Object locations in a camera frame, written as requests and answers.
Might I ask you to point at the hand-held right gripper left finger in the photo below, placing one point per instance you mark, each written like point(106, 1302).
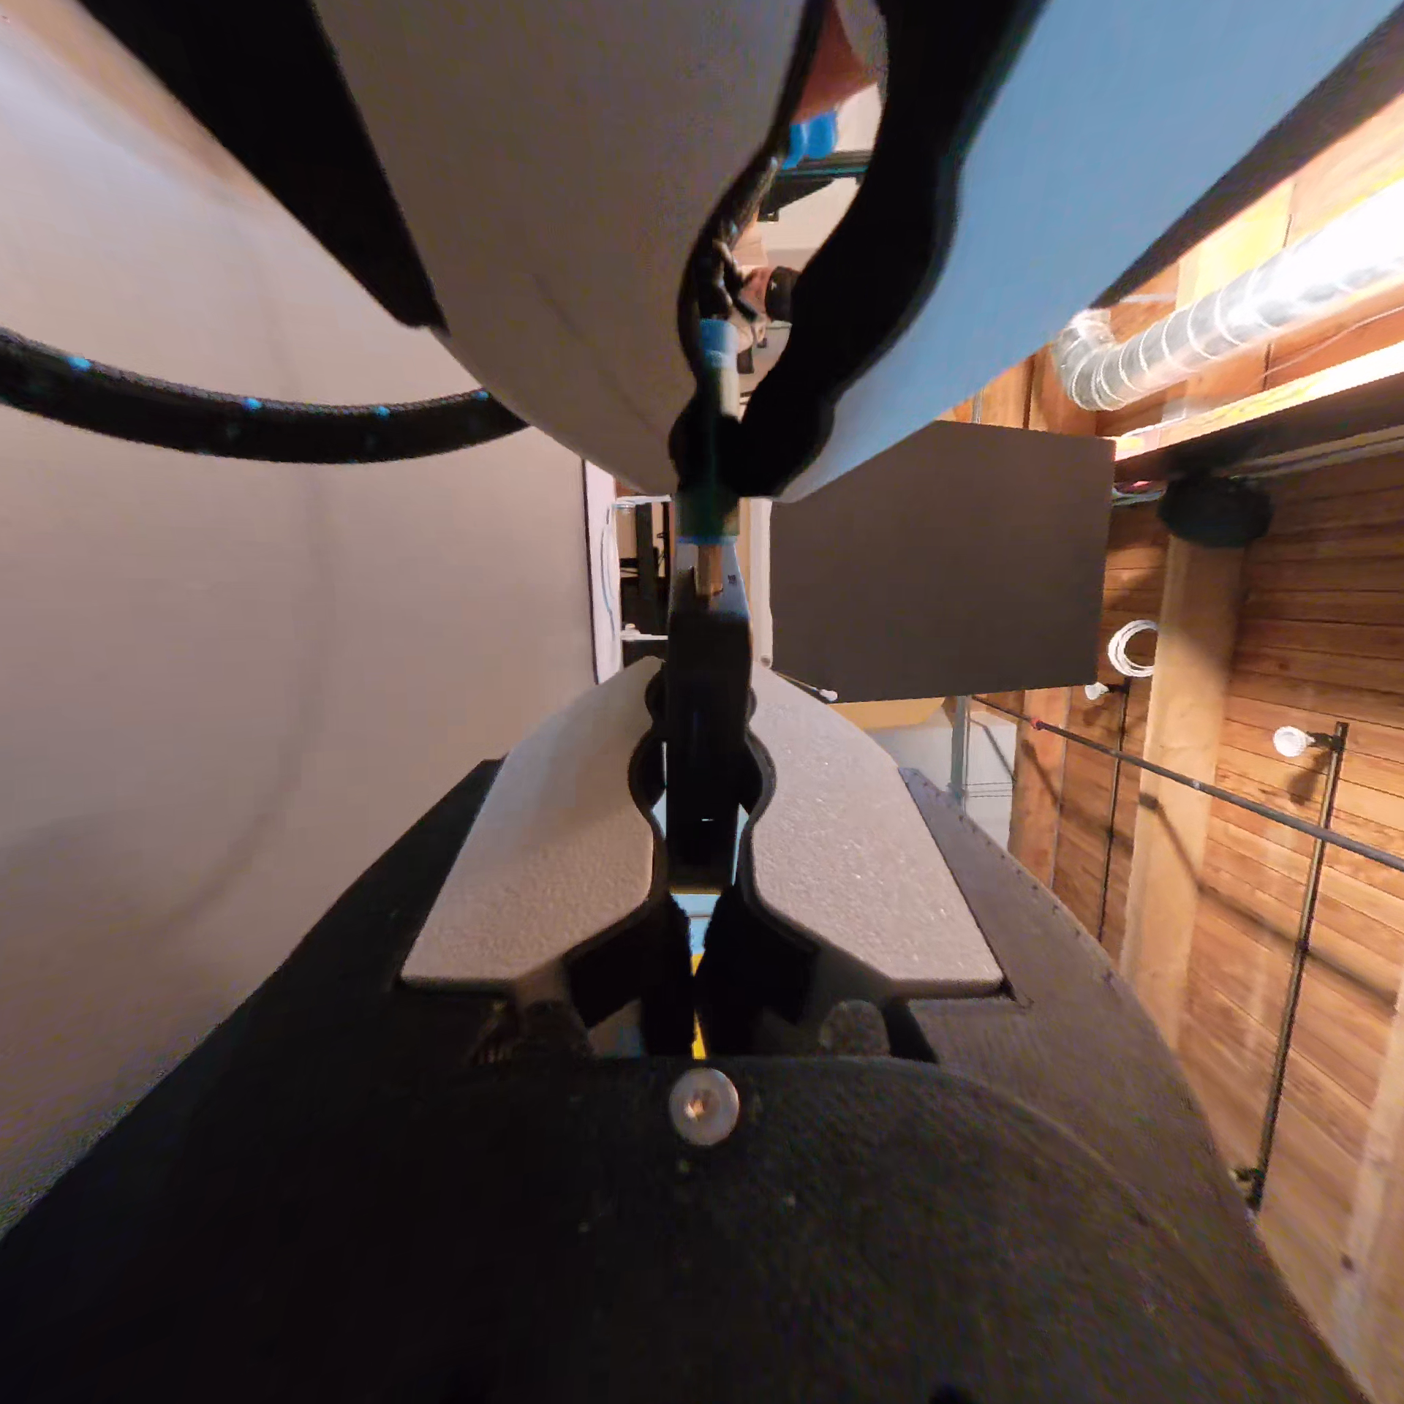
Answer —
point(527, 866)

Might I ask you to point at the black square adapter hub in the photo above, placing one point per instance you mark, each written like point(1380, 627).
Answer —
point(703, 681)

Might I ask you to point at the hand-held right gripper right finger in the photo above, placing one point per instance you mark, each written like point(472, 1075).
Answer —
point(878, 878)

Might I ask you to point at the person's left hand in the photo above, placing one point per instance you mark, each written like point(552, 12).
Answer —
point(850, 56)

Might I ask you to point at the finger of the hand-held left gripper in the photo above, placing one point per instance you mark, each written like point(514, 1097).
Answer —
point(1042, 198)
point(571, 219)

